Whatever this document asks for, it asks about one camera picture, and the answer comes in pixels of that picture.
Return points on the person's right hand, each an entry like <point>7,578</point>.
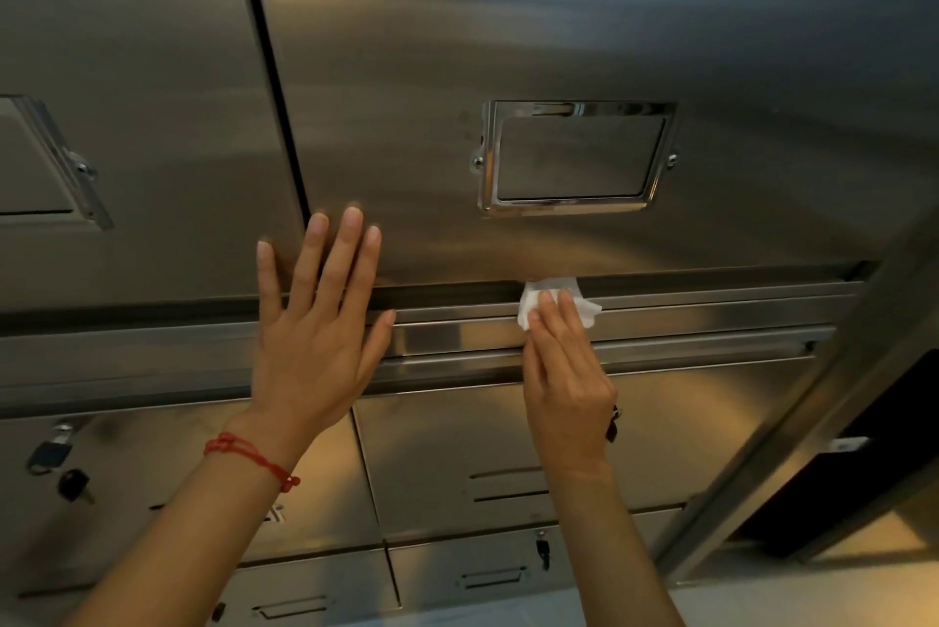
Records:
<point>568,399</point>

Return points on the person's left hand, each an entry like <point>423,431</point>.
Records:
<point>308,362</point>

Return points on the person's left middle finger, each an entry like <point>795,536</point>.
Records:
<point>342,256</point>

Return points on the person's right middle finger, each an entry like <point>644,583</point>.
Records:
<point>574,322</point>

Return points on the person's left little finger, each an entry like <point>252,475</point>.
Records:
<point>269,282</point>

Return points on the person's right thumb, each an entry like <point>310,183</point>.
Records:
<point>532,366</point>

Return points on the person's left thumb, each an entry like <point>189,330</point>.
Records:
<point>378,348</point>

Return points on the white wipe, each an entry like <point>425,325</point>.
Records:
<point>529,300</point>

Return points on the person's left forearm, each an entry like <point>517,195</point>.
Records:
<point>213,546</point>

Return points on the person's right forearm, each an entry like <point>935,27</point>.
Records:
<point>612,553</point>

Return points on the black key in lock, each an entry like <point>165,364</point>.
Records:
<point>543,552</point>
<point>612,425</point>

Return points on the small steel locker door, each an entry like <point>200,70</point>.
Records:
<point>455,458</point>
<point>469,571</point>
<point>323,593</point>
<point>132,472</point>

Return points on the large steel cabinet door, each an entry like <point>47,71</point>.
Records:
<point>132,61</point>
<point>587,17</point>

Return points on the black padlock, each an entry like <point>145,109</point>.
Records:
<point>48,455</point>

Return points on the chrome label holder frame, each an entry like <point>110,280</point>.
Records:
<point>70,157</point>
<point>490,157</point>

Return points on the steel frame post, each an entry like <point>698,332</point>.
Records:
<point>792,399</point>

